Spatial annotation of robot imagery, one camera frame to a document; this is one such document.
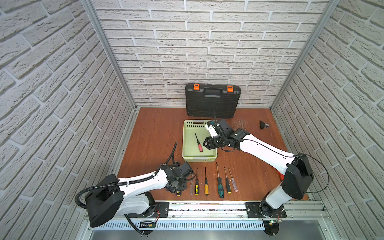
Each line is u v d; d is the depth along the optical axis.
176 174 0.64
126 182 0.45
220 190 0.78
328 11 0.71
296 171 0.42
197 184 0.81
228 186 0.81
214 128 0.66
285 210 0.75
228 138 0.61
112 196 0.41
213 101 0.98
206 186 0.81
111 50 0.87
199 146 0.95
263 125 1.07
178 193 0.77
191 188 0.81
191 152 0.95
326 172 0.74
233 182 0.83
